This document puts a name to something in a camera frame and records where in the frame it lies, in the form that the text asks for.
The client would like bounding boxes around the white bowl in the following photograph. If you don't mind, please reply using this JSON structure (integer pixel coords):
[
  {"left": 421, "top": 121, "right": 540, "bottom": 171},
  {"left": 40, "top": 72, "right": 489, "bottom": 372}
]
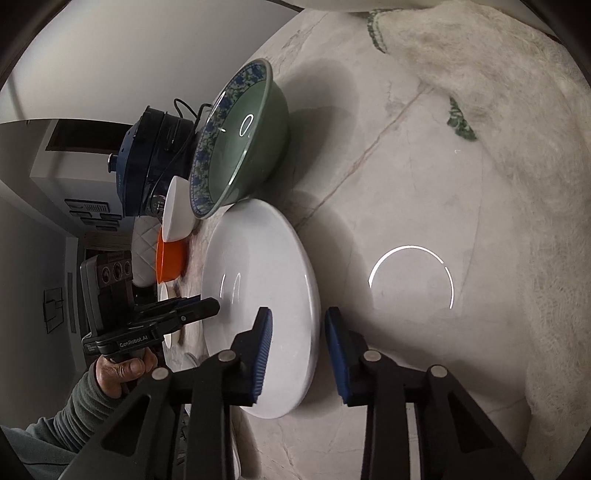
[{"left": 161, "top": 175, "right": 200, "bottom": 243}]

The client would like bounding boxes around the black power cable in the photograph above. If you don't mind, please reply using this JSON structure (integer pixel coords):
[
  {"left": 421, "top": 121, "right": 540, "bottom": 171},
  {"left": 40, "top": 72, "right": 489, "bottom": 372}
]
[{"left": 172, "top": 97, "right": 214, "bottom": 155}]

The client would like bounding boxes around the dark blue electric cooker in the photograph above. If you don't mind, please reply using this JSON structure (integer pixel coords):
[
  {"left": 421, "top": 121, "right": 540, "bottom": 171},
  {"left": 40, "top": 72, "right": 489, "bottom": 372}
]
[{"left": 108, "top": 105, "right": 204, "bottom": 217}]

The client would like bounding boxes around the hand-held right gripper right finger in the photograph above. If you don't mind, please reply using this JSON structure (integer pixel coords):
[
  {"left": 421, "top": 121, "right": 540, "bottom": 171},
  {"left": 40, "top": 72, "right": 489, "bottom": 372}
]
[{"left": 323, "top": 307, "right": 536, "bottom": 480}]

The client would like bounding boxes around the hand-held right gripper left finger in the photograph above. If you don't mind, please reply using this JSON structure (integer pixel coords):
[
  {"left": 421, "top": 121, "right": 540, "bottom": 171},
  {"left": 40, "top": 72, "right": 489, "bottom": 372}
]
[{"left": 58, "top": 306, "right": 274, "bottom": 480}]

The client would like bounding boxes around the white quilted chair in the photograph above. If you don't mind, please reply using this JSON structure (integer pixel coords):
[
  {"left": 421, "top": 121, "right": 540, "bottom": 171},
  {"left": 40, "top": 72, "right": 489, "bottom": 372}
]
[{"left": 131, "top": 215, "right": 160, "bottom": 288}]

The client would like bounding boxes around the person's left hand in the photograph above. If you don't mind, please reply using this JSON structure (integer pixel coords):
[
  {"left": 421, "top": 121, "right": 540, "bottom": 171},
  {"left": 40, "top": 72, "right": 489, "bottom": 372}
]
[{"left": 93, "top": 352, "right": 158, "bottom": 398}]

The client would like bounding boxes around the large white plate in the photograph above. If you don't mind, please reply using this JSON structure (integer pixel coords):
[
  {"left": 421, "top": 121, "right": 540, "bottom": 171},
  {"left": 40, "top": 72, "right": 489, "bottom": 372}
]
[{"left": 201, "top": 198, "right": 321, "bottom": 421}]

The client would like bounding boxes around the orange bowl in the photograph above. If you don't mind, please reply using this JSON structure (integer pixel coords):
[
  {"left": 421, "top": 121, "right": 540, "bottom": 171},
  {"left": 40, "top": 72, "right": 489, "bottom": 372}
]
[{"left": 156, "top": 228, "right": 189, "bottom": 284}]

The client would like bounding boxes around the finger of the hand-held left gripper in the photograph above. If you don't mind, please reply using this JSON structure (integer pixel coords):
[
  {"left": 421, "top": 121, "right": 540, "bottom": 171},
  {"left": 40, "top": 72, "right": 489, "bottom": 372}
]
[
  {"left": 135, "top": 298, "right": 201, "bottom": 320},
  {"left": 156, "top": 298, "right": 221, "bottom": 336}
]

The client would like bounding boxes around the green bowl with floral rim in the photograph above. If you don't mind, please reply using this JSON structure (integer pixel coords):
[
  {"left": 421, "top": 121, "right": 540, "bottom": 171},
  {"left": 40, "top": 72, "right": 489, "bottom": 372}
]
[{"left": 187, "top": 58, "right": 291, "bottom": 220}]

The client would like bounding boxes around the white towel with green trim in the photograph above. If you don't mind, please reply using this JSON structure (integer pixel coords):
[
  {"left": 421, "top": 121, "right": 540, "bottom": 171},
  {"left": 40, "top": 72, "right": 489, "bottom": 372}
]
[{"left": 367, "top": 7, "right": 591, "bottom": 462}]

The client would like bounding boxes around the person's left forearm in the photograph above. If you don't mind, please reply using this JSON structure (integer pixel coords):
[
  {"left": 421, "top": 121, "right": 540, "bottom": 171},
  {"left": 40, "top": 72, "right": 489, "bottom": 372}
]
[{"left": 23, "top": 369, "right": 134, "bottom": 468}]

